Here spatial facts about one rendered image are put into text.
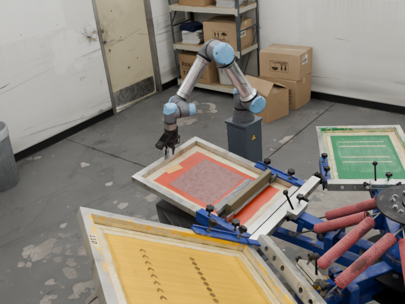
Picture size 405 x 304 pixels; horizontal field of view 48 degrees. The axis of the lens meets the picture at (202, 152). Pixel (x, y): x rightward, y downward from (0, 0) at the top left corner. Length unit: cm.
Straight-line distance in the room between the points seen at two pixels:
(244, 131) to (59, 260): 196
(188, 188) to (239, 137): 64
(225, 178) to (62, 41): 375
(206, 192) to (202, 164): 26
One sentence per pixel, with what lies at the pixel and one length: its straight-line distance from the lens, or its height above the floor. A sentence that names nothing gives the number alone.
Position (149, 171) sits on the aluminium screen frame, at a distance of 269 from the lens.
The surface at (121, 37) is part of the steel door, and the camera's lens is 666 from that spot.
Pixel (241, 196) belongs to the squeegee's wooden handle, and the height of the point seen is 113.
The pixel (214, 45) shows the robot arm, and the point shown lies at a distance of 268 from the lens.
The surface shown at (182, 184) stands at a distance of 264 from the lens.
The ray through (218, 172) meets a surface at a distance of 275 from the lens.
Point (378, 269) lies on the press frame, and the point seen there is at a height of 102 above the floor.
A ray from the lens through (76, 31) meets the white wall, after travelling 610.
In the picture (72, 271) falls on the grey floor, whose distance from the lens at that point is 394.
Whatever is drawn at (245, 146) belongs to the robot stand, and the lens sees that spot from 306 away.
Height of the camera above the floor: 247
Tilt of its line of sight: 28 degrees down
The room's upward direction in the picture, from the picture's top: 6 degrees counter-clockwise
